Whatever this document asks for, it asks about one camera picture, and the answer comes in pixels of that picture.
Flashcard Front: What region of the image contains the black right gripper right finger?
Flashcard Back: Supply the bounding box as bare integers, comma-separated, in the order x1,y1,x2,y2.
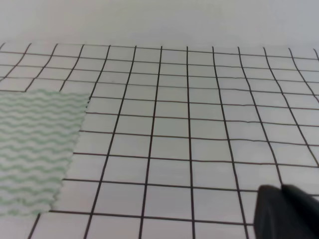
281,185,319,238

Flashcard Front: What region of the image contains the green white wavy towel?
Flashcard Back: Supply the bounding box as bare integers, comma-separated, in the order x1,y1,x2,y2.
0,90,89,216

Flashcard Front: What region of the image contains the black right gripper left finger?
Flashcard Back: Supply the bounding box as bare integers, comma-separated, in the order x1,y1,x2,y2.
254,185,306,239

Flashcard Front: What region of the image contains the white black-grid tablecloth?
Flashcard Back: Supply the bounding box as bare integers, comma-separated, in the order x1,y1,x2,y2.
0,42,319,239

